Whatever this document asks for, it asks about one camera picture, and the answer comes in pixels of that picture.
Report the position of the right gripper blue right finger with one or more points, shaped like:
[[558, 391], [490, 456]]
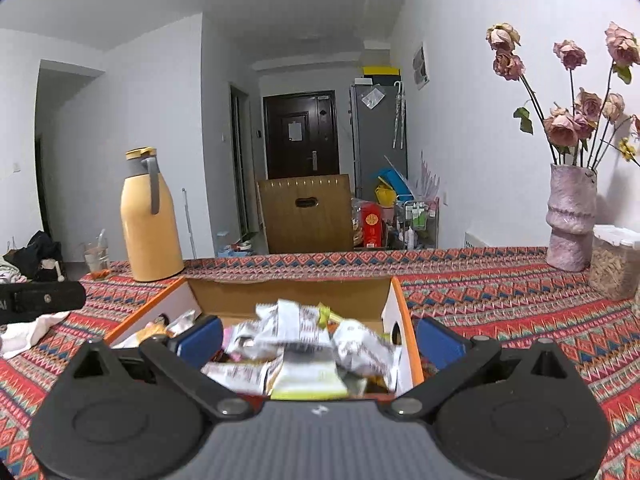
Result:
[[438, 345]]

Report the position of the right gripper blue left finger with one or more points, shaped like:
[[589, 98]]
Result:
[[199, 343]]

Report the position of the white snack packet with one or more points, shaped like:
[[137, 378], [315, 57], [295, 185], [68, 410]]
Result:
[[365, 353]]

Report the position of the green snack bar packet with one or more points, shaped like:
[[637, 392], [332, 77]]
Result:
[[308, 376]]

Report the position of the oat crisp snack packet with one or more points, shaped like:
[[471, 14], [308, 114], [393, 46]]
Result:
[[148, 331]]

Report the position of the white crumpled cloth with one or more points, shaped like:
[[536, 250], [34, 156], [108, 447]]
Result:
[[17, 338]]

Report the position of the patterned red tablecloth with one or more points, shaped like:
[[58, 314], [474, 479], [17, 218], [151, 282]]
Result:
[[510, 293]]

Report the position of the drinking glass with straw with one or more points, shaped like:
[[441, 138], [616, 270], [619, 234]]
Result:
[[97, 258]]

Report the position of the yellow thermos jug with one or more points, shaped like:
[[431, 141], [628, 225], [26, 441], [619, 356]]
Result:
[[148, 219]]

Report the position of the red gift box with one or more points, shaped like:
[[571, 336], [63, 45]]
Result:
[[371, 225]]

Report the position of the wooden chair back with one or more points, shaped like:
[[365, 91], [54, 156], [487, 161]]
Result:
[[307, 214]]

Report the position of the pink ceramic vase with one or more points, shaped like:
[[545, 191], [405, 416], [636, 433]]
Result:
[[571, 215]]

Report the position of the clear container with lid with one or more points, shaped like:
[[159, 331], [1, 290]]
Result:
[[614, 266]]

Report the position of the dark entrance door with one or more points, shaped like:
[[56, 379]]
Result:
[[301, 135]]

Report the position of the grey refrigerator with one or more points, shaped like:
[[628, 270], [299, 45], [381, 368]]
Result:
[[375, 135]]

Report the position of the dried pink roses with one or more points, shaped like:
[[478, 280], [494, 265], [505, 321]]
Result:
[[581, 133]]

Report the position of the yellow box on refrigerator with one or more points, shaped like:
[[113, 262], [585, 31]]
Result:
[[380, 71]]

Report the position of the wall electrical panel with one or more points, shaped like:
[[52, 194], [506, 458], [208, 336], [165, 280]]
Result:
[[421, 73]]

